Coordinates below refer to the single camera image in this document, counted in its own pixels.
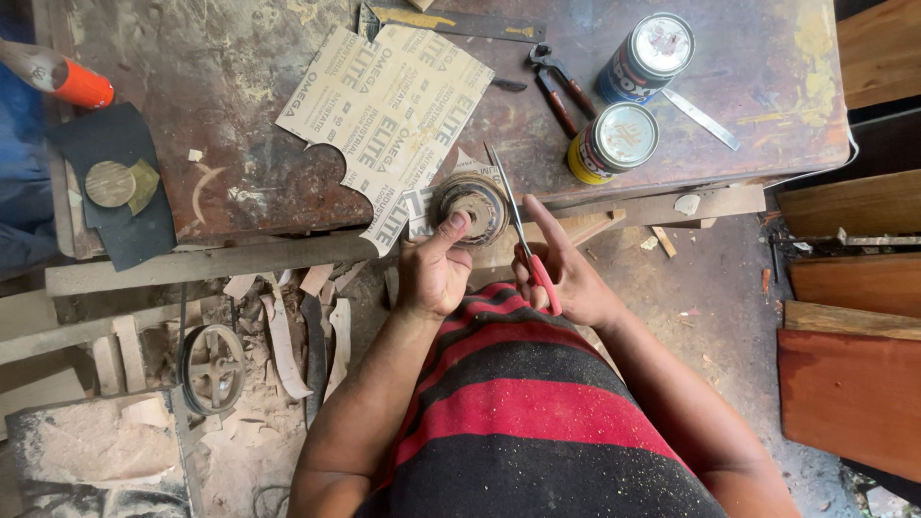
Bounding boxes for person's left hand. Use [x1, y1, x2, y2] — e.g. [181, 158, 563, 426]
[397, 211, 474, 320]

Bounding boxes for person's right hand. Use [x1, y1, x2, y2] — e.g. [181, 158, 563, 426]
[511, 194, 620, 330]

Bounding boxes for red-handled scissors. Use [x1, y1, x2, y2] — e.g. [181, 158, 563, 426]
[484, 141, 564, 318]

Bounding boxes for small printed sandpaper piece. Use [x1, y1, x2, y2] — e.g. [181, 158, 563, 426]
[403, 147, 505, 243]

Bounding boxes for round wooden sanding disc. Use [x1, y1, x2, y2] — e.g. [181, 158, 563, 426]
[432, 173, 511, 250]

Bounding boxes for small wooden stick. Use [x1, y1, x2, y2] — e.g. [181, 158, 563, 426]
[650, 225, 679, 259]

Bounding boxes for pale wooden slat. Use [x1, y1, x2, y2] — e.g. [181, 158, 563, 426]
[518, 185, 767, 232]

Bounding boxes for red black striped shirt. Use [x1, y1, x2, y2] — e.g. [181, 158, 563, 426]
[355, 281, 729, 518]

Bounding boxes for yellow glue tin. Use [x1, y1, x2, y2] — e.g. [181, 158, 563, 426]
[567, 101, 661, 186]

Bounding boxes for heap of wood offcuts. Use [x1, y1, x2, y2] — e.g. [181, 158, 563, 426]
[219, 262, 355, 440]

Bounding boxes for large printed sandpaper sheet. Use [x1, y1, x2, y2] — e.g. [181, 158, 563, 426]
[275, 25, 496, 258]

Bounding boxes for thin metal blade strip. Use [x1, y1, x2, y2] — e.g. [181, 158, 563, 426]
[661, 88, 741, 152]

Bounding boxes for long wooden plank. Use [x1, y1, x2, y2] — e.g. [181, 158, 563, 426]
[45, 230, 404, 298]

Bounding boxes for metal pulley wheel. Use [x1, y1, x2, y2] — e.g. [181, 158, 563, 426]
[177, 324, 247, 417]

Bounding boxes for blue glue tin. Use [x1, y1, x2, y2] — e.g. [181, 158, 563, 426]
[595, 12, 697, 106]

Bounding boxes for dark flat metal bar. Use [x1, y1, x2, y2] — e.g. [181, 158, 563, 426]
[357, 0, 547, 45]

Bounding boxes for narrow pale wooden board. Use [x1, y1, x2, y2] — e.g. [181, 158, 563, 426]
[783, 300, 921, 342]

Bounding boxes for reddish wooden board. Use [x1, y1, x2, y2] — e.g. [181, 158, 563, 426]
[789, 252, 921, 319]

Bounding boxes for rusty metal rod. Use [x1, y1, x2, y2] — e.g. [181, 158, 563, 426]
[766, 229, 921, 250]

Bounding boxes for yellowish sandpaper scrap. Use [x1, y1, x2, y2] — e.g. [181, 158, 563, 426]
[127, 158, 161, 216]

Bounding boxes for large red wooden board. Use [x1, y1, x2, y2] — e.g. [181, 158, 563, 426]
[776, 329, 921, 484]

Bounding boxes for dark sandpaper sheet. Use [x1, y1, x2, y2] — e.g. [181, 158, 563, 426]
[47, 102, 178, 273]

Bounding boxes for small flat wooden disc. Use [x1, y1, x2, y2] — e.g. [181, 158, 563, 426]
[84, 160, 138, 209]

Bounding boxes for dusty machine base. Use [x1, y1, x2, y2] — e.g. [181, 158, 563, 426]
[6, 387, 194, 518]

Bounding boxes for light brown wooden board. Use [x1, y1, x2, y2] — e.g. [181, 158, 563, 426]
[836, 0, 921, 111]

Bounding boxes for blue cloth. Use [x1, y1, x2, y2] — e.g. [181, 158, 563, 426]
[0, 0, 62, 278]

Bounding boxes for red-handled pincers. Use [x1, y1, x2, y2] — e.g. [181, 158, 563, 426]
[529, 43, 599, 140]

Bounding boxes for white cable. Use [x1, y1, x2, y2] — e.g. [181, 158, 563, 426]
[780, 122, 862, 189]

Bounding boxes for orange-handled tool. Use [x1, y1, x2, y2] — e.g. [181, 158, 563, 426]
[0, 39, 115, 111]

